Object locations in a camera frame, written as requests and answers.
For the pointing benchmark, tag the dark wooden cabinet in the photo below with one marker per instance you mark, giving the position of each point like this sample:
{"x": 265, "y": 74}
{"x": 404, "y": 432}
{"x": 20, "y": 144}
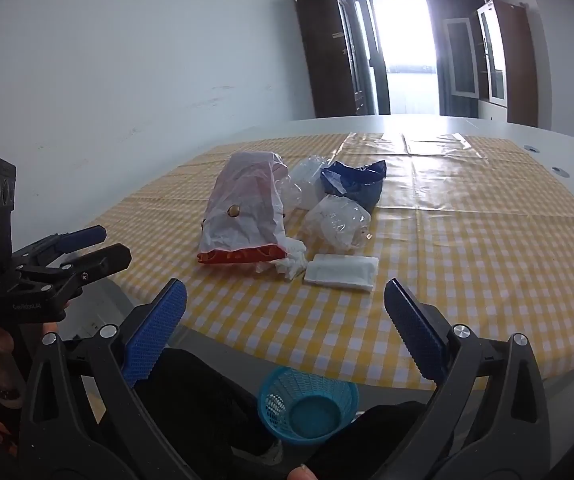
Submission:
{"x": 327, "y": 60}

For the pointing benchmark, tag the clear crumpled plastic bag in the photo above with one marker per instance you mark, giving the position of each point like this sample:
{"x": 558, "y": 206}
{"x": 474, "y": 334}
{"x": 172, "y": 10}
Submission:
{"x": 334, "y": 220}

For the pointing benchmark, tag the wooden cabinet with glass doors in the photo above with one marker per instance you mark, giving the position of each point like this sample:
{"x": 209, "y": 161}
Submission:
{"x": 514, "y": 60}

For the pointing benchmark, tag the white tissue packet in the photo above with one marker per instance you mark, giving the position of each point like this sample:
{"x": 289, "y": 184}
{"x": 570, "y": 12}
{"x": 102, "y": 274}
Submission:
{"x": 342, "y": 271}

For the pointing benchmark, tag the glass balcony door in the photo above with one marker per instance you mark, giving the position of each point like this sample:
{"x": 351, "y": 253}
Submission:
{"x": 404, "y": 45}

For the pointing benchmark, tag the blue snack bag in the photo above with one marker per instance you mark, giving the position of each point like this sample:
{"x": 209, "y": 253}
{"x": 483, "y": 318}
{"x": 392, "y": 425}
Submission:
{"x": 362, "y": 187}

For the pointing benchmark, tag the blue plastic basket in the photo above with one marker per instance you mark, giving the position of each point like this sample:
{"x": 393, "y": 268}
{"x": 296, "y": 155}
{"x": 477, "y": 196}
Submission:
{"x": 312, "y": 410}

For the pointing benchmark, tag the yellow checked tablecloth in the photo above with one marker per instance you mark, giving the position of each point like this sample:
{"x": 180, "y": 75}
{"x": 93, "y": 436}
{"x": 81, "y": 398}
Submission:
{"x": 467, "y": 260}

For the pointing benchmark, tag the clear crumpled plastic bottle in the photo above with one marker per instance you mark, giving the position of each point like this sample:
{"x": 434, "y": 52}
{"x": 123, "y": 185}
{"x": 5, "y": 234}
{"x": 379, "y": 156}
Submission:
{"x": 307, "y": 180}

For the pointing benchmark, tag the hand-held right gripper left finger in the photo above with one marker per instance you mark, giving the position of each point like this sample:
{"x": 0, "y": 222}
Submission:
{"x": 157, "y": 330}

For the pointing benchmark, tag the person's right hand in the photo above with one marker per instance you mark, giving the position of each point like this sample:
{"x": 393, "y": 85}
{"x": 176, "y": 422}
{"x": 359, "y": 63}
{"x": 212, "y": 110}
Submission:
{"x": 301, "y": 473}

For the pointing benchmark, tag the white red plastic bag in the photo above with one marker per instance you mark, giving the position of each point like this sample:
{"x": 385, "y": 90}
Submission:
{"x": 242, "y": 210}

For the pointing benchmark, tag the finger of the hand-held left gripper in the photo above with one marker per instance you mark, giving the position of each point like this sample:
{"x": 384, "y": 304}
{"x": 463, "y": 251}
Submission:
{"x": 84, "y": 236}
{"x": 102, "y": 260}

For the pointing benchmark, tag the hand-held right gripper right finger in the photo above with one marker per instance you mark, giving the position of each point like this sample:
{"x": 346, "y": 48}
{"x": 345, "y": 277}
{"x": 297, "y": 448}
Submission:
{"x": 414, "y": 330}

